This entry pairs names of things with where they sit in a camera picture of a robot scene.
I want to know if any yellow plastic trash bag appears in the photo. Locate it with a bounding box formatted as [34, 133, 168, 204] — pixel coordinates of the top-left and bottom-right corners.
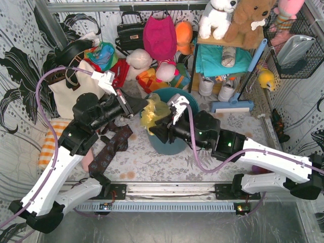
[140, 93, 171, 131]

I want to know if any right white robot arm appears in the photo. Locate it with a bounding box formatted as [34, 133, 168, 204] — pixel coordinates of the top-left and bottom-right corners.
[149, 111, 323, 200]

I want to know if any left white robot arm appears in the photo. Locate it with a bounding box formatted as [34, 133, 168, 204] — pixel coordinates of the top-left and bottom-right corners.
[9, 89, 148, 233]

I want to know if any blue plastic trash bin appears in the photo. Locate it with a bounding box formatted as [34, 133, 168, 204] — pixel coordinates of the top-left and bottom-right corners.
[146, 87, 199, 155]

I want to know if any cream canvas tote bag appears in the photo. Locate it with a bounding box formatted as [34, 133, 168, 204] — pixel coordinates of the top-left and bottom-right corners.
[49, 71, 105, 119]

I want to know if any dark patterned necktie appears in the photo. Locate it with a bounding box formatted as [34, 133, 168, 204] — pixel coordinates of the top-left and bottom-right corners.
[88, 121, 133, 176]

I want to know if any red cloth garment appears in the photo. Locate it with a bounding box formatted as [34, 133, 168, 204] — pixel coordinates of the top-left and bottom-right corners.
[96, 59, 130, 88]

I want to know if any white plush bear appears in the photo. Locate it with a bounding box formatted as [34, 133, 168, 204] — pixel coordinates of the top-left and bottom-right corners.
[126, 49, 153, 81]

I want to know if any pink white plush doll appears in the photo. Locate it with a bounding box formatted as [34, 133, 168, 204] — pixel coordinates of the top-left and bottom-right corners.
[155, 60, 179, 83]

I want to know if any left white sneaker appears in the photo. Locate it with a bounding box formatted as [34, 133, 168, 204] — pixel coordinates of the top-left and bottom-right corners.
[198, 75, 215, 96]

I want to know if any white sneaker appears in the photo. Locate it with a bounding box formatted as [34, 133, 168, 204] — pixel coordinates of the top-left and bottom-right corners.
[218, 80, 237, 102]
[198, 75, 215, 96]

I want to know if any colorful scarf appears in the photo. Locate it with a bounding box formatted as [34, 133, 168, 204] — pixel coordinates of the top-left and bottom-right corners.
[84, 42, 118, 72]

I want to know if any pink sock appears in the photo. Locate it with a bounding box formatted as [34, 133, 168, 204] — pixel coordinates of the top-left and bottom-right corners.
[82, 149, 94, 172]

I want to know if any right white sneaker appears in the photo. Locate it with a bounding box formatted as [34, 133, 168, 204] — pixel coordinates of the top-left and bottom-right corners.
[218, 80, 237, 102]

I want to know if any black leather handbag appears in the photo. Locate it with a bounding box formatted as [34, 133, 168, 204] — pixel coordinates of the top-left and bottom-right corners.
[115, 11, 146, 56]

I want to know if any teal folded cloth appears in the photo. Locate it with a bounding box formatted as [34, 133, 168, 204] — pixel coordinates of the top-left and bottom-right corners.
[195, 45, 252, 77]

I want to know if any orange checkered towel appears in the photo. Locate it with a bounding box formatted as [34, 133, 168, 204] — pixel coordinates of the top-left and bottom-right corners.
[38, 118, 71, 170]

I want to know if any purple orange sock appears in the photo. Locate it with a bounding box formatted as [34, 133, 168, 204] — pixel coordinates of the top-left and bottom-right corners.
[252, 165, 272, 175]

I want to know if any grey striped plush fish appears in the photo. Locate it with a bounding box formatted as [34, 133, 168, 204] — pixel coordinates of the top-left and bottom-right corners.
[221, 46, 236, 68]

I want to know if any orange plush toy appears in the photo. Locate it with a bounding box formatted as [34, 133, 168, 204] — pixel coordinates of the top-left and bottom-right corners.
[175, 21, 193, 55]

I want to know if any wooden shelf board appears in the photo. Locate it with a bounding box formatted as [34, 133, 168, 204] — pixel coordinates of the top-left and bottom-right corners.
[197, 30, 264, 49]

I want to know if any black butterfly toy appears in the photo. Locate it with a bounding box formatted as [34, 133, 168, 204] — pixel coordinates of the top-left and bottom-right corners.
[272, 109, 290, 144]

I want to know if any yellow plush duck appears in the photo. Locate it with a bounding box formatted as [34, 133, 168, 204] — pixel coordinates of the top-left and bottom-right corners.
[257, 64, 275, 92]

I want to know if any white plush dog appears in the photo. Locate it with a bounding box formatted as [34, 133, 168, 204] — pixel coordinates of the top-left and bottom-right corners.
[198, 0, 238, 40]

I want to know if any brown plush dog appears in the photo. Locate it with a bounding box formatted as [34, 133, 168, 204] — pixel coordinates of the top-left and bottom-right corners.
[224, 0, 276, 50]

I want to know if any silver pouch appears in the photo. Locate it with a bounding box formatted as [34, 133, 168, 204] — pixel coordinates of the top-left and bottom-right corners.
[276, 34, 316, 66]

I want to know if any pink plush toy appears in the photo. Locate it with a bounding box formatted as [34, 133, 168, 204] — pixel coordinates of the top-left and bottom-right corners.
[269, 0, 305, 32]

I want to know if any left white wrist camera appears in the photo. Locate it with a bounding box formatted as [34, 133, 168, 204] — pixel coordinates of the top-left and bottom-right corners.
[91, 70, 117, 96]

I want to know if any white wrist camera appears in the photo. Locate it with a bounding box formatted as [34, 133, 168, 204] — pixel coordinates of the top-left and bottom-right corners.
[91, 70, 117, 96]
[167, 94, 189, 125]

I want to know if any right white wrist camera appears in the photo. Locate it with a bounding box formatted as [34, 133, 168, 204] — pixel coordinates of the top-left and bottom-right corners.
[167, 94, 189, 125]

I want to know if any blue handled broom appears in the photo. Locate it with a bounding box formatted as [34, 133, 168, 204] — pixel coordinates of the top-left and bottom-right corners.
[210, 38, 268, 113]

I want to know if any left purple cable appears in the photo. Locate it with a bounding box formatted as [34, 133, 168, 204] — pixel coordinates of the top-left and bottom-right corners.
[0, 66, 94, 228]

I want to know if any purple cable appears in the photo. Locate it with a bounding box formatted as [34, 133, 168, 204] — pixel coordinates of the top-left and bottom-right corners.
[187, 102, 324, 216]
[0, 66, 94, 228]

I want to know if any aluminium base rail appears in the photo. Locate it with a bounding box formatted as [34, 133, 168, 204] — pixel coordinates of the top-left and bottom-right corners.
[75, 182, 261, 216]

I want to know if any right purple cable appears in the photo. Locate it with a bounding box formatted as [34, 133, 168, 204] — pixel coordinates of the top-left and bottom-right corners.
[187, 102, 324, 216]

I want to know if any black wire basket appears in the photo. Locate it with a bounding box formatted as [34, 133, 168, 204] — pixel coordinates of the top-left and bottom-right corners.
[264, 12, 323, 79]

